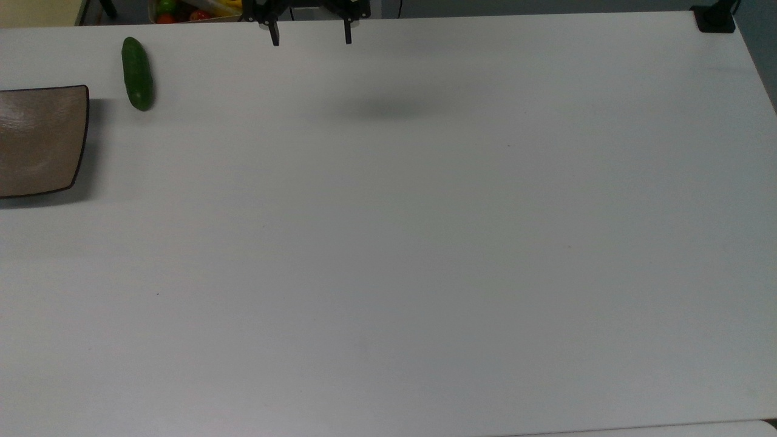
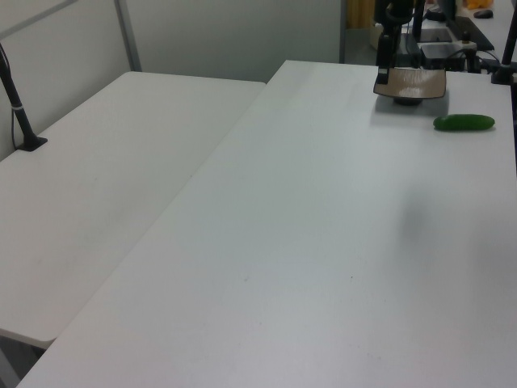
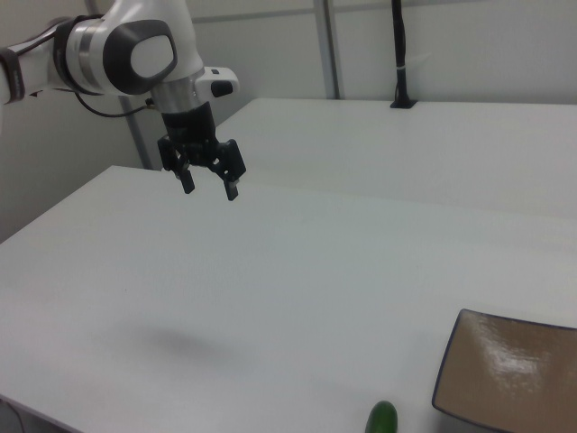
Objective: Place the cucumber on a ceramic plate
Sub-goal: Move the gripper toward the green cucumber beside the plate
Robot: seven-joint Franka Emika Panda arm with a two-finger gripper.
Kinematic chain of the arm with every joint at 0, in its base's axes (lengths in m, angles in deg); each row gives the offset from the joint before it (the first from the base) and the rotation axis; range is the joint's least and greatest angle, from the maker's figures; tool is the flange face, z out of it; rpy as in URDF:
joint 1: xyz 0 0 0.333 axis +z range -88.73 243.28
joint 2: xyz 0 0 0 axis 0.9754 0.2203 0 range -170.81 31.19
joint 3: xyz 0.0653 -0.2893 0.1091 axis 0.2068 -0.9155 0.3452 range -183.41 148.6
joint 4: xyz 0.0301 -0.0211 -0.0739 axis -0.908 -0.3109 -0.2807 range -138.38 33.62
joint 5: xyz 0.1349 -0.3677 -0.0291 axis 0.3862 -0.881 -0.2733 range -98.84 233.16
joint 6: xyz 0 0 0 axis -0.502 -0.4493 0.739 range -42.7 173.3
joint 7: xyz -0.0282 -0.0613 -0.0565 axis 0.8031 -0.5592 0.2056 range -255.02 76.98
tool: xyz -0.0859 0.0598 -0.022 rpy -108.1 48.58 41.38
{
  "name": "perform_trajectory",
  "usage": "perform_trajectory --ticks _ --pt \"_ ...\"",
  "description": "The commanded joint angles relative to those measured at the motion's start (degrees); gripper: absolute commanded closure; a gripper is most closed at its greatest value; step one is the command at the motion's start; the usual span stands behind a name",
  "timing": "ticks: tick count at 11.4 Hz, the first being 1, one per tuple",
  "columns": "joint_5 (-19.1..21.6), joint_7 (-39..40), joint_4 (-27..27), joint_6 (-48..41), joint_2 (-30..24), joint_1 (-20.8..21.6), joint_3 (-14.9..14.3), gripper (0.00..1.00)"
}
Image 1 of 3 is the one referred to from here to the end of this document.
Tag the black Franka gripper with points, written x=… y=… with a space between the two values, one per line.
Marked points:
x=306 y=5

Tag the green cucumber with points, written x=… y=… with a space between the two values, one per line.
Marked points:
x=137 y=74

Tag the brown square ceramic plate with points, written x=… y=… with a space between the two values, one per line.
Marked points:
x=37 y=141

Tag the yellow toy banana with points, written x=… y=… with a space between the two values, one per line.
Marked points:
x=229 y=5

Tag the cardboard box of toy fruit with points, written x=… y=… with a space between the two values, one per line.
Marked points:
x=209 y=14

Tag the red toy tomato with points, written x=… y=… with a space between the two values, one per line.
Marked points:
x=199 y=15
x=166 y=19

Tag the green toy fruit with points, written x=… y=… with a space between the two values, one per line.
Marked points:
x=165 y=6

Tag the black chair leg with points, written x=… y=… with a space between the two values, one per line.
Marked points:
x=107 y=6

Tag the beige wooden furniture panel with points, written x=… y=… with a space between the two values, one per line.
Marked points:
x=39 y=12

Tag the black table clamp mount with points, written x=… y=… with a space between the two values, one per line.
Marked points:
x=714 y=18

